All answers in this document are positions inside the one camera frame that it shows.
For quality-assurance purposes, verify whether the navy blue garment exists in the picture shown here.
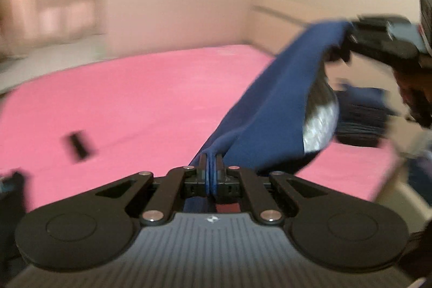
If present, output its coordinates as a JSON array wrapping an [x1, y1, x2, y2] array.
[[183, 20, 354, 213]]

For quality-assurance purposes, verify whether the person's right hand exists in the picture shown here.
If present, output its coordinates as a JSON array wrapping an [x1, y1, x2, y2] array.
[[393, 59, 431, 129]]

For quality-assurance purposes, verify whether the pink ribbed bed blanket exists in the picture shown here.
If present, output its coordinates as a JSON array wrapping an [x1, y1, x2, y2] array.
[[0, 44, 399, 213]]

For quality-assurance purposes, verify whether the small black object on bed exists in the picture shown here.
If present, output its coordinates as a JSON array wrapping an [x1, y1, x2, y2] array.
[[63, 131, 96, 162]]

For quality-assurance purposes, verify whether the beige wooden headboard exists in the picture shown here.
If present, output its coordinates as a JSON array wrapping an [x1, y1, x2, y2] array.
[[244, 0, 338, 55]]

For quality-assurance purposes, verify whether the stack of folded dark clothes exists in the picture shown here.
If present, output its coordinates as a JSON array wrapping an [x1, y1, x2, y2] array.
[[335, 83, 398, 148]]

